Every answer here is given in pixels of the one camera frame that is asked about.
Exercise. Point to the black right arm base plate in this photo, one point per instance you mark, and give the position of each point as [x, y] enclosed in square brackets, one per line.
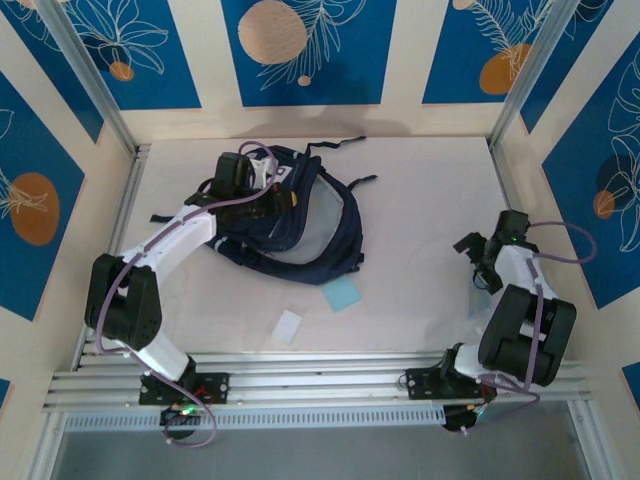
[420, 382]

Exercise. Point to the aluminium side rail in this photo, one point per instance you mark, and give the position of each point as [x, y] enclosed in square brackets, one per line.
[501, 172]
[134, 172]

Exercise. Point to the black left controller board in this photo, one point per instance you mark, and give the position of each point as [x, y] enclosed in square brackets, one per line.
[175, 417]

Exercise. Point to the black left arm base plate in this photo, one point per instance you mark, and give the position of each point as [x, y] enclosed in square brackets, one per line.
[217, 387]

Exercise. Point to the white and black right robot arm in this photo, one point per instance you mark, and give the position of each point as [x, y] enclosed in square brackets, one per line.
[515, 265]

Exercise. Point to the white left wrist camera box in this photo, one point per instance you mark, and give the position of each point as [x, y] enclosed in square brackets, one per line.
[262, 170]

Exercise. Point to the black controller board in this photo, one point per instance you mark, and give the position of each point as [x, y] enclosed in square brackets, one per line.
[457, 420]
[175, 417]

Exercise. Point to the aluminium rail beam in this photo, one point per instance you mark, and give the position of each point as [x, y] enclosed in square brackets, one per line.
[320, 382]

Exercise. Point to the aluminium frame post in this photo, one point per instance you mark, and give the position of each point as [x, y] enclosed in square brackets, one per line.
[527, 75]
[97, 85]

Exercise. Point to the short aluminium frame leg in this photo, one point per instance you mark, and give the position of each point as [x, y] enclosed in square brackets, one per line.
[582, 440]
[44, 445]

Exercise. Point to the navy blue backpack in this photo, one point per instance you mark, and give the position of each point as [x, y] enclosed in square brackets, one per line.
[320, 225]

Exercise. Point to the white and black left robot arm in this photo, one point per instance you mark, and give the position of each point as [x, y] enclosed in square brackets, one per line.
[175, 235]

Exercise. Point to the light blue sticky note pad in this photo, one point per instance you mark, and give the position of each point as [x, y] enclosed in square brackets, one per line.
[341, 295]

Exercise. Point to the white card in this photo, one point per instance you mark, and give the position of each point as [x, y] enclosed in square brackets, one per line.
[287, 327]

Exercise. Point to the black right controller board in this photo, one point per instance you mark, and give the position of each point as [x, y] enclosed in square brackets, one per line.
[457, 420]

